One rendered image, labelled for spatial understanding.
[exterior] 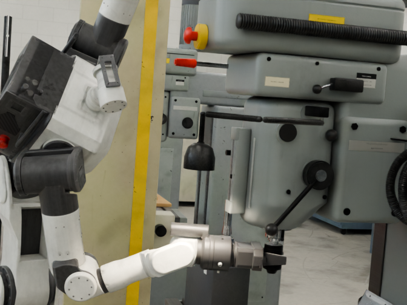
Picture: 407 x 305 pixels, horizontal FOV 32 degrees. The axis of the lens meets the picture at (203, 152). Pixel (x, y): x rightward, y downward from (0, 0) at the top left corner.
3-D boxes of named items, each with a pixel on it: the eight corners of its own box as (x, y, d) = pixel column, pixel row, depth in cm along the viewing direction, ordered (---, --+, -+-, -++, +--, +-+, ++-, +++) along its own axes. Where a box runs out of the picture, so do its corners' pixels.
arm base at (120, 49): (59, 68, 201) (60, 51, 190) (77, 29, 205) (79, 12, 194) (108, 89, 202) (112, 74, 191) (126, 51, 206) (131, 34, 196)
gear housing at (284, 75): (255, 95, 162) (259, 51, 161) (223, 93, 185) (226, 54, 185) (386, 105, 172) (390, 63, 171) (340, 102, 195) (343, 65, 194)
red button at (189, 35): (185, 43, 167) (187, 25, 167) (181, 43, 171) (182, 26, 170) (199, 44, 168) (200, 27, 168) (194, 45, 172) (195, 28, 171)
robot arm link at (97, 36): (93, 3, 198) (76, 48, 203) (86, 8, 190) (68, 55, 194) (132, 21, 200) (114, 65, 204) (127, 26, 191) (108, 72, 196)
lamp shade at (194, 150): (176, 167, 164) (178, 140, 163) (195, 166, 170) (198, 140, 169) (201, 171, 160) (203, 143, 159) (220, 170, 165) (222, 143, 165)
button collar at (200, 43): (198, 48, 167) (200, 22, 166) (192, 49, 173) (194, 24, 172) (207, 49, 168) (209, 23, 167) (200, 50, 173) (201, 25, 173)
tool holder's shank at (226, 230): (229, 235, 217) (231, 199, 216) (233, 238, 214) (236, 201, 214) (219, 235, 216) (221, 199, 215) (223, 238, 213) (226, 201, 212)
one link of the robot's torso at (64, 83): (-45, 170, 187) (2, 103, 162) (0, 77, 208) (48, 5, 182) (56, 218, 197) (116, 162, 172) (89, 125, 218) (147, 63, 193)
